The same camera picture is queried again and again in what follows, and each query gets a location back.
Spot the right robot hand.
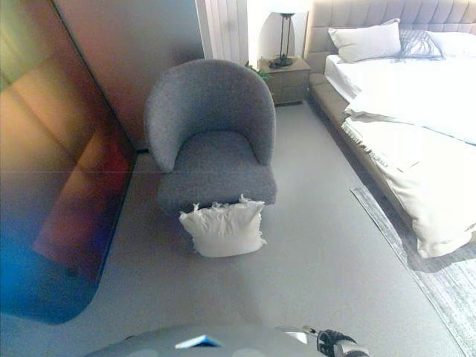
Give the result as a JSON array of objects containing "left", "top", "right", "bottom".
[{"left": 303, "top": 326, "right": 358, "bottom": 357}]

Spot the wooden nightstand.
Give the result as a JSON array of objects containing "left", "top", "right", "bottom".
[{"left": 257, "top": 56, "right": 312, "bottom": 107}]

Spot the grey fringed throw pillow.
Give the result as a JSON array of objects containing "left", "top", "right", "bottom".
[{"left": 390, "top": 29, "right": 446, "bottom": 62}]

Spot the bed with white duvet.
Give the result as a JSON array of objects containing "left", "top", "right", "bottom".
[{"left": 303, "top": 0, "right": 476, "bottom": 239}]

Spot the cream bed blanket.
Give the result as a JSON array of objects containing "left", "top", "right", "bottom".
[{"left": 340, "top": 113, "right": 476, "bottom": 260}]

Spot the white fringed cushion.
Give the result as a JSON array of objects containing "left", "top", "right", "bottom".
[{"left": 178, "top": 193, "right": 267, "bottom": 258}]

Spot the white bed pillow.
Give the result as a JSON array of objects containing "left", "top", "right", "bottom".
[
  {"left": 327, "top": 20, "right": 402, "bottom": 63},
  {"left": 427, "top": 31, "right": 476, "bottom": 59}
]

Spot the grey patterned rug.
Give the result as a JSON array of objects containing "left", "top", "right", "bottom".
[{"left": 349, "top": 185, "right": 476, "bottom": 357}]

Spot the white curtain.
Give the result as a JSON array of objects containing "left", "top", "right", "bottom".
[{"left": 195, "top": 0, "right": 248, "bottom": 66}]

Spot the table lamp with white shade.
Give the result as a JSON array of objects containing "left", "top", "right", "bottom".
[{"left": 268, "top": 0, "right": 309, "bottom": 68}]

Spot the small green plant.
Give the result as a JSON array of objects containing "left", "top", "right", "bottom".
[{"left": 244, "top": 61, "right": 271, "bottom": 81}]

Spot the grey fabric armchair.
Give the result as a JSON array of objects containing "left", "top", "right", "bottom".
[{"left": 144, "top": 58, "right": 280, "bottom": 217}]

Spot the grey robot torso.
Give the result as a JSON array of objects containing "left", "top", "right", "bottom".
[{"left": 83, "top": 323, "right": 321, "bottom": 357}]

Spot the white duvet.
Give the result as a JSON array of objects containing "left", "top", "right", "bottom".
[{"left": 322, "top": 54, "right": 476, "bottom": 147}]

